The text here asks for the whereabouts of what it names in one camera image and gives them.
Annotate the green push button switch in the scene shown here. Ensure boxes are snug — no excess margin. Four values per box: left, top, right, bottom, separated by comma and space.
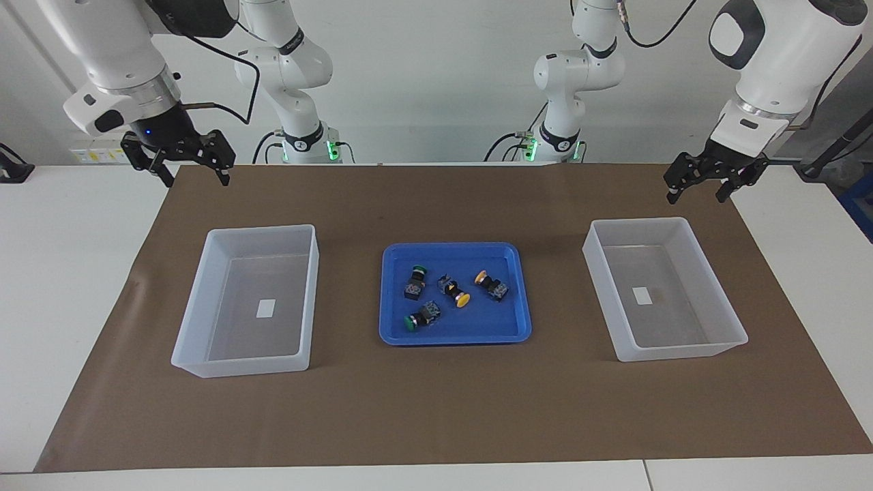
402, 301, 441, 333
404, 265, 429, 301

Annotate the dark grey panel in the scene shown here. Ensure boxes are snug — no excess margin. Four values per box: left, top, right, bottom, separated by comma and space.
774, 65, 873, 164

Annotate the white wall power strip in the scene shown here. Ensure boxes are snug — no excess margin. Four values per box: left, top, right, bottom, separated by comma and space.
71, 139, 137, 165

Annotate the blue crate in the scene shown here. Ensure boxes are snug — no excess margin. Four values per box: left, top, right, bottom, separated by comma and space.
838, 174, 873, 243

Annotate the black tripod stand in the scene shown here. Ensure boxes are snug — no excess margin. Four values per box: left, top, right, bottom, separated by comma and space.
795, 109, 873, 180

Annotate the brown paper table mat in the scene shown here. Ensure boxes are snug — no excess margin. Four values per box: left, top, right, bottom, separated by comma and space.
34, 162, 873, 473

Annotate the translucent white plastic box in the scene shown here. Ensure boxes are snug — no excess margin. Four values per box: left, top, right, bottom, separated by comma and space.
582, 217, 750, 363
171, 224, 321, 379

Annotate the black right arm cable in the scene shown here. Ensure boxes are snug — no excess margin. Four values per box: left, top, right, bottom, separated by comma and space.
179, 27, 262, 126

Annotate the black clamp mount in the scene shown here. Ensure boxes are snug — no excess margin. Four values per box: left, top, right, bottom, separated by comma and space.
0, 143, 35, 184

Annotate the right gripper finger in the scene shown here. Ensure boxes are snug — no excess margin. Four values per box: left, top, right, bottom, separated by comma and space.
121, 132, 175, 188
196, 130, 237, 187

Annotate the yellow push button switch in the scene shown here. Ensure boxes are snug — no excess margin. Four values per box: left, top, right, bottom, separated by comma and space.
475, 269, 509, 303
437, 274, 471, 309

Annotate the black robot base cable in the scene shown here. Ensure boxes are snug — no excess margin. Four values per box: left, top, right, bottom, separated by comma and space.
252, 130, 286, 164
483, 131, 534, 163

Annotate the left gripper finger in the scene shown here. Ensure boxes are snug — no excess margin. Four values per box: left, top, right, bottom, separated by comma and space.
664, 153, 697, 205
715, 168, 755, 204

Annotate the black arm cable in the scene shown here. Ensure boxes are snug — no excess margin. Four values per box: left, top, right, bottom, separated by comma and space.
617, 0, 864, 132
179, 27, 262, 126

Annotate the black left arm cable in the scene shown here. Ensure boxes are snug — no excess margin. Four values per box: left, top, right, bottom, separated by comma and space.
617, 0, 864, 132

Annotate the blue plastic tray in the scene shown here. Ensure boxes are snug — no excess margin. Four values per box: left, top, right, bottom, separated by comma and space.
379, 241, 533, 346

